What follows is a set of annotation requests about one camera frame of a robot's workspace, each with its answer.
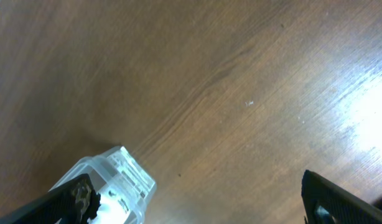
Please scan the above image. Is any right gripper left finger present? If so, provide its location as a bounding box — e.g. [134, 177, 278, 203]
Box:
[0, 174, 101, 224]

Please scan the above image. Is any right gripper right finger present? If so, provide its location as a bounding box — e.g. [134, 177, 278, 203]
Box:
[301, 170, 382, 224]

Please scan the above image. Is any clear plastic container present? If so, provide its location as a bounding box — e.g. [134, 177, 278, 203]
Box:
[52, 146, 157, 224]

